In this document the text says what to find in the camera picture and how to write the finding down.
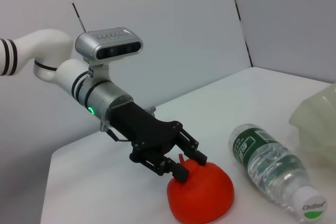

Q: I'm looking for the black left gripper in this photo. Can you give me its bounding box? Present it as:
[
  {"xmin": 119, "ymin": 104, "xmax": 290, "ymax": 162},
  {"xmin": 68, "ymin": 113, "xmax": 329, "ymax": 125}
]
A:
[{"xmin": 104, "ymin": 102, "xmax": 208, "ymax": 183}]

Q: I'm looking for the translucent green fruit plate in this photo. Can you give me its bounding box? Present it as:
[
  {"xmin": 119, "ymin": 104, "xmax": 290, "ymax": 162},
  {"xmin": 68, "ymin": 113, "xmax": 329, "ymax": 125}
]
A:
[{"xmin": 288, "ymin": 82, "xmax": 336, "ymax": 169}]

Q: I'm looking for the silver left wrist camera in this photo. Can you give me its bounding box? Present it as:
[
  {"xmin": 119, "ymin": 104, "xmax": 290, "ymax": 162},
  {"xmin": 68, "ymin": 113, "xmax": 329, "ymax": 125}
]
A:
[{"xmin": 75, "ymin": 26, "xmax": 144, "ymax": 83}]

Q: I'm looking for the green label water bottle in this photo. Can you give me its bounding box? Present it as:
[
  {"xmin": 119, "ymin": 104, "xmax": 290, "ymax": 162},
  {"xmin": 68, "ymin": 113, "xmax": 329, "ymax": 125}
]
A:
[{"xmin": 228, "ymin": 123, "xmax": 329, "ymax": 222}]

